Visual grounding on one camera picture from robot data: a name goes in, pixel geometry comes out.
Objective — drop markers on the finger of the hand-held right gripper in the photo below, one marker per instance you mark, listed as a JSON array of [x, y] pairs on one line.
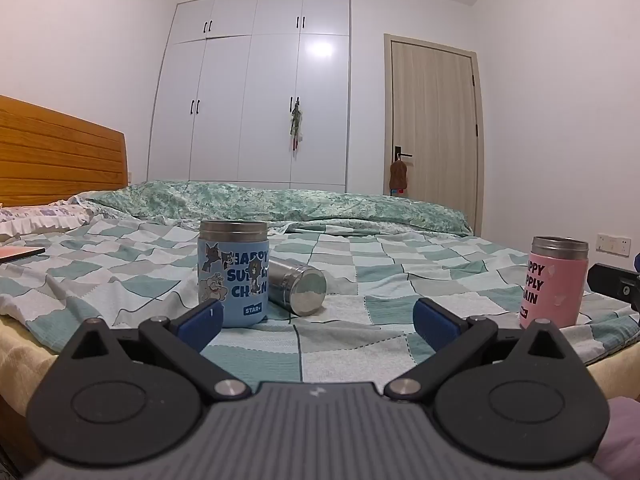
[[612, 285]]

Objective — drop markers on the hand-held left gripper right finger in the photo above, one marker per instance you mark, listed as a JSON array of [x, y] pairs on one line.
[[434, 324]]

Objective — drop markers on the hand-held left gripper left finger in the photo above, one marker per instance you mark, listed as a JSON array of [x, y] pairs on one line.
[[202, 326]]

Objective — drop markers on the silver steel cup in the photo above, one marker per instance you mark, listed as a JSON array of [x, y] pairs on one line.
[[297, 286]]

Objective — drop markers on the blue cartoon print cup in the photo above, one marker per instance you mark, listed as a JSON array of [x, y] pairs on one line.
[[234, 275]]

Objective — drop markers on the pink cup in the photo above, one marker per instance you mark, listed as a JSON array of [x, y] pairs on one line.
[[552, 285]]

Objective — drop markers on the checkered green blanket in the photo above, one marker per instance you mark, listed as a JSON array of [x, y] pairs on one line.
[[380, 270]]

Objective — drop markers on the green floral quilt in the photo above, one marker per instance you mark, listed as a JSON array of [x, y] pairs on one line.
[[280, 202]]

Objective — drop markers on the pink clothing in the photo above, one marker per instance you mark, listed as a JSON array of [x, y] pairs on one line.
[[622, 440]]

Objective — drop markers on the beige mattress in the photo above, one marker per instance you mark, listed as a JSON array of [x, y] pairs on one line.
[[20, 360]]

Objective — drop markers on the floral ruffled pillow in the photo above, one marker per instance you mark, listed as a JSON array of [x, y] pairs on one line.
[[35, 220]]

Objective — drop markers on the red flat book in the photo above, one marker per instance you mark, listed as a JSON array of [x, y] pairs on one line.
[[17, 253]]

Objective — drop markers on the beige wooden door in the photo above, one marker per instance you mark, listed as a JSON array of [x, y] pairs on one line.
[[432, 125]]

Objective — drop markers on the wooden headboard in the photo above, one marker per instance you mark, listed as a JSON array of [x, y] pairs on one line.
[[55, 160]]

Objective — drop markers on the green hanging ornament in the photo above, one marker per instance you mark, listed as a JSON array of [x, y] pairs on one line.
[[295, 122]]

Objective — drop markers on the white wardrobe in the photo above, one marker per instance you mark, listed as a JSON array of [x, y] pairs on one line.
[[250, 95]]

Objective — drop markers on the white wall socket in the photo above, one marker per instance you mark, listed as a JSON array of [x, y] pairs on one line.
[[614, 244]]

